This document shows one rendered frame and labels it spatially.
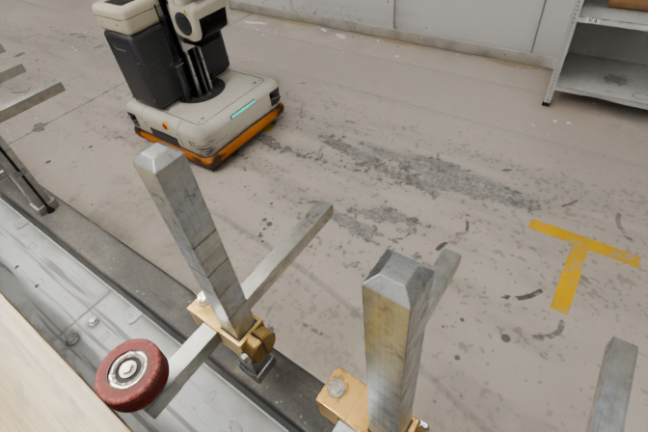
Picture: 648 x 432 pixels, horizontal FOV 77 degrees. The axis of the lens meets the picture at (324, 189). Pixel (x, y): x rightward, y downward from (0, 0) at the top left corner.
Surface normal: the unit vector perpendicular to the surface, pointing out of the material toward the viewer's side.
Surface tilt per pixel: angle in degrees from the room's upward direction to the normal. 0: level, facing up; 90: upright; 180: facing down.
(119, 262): 0
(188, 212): 90
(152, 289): 0
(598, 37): 90
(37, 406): 0
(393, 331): 90
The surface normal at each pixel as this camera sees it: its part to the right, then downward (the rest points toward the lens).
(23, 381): -0.10, -0.72
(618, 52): -0.58, 0.60
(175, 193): 0.81, 0.34
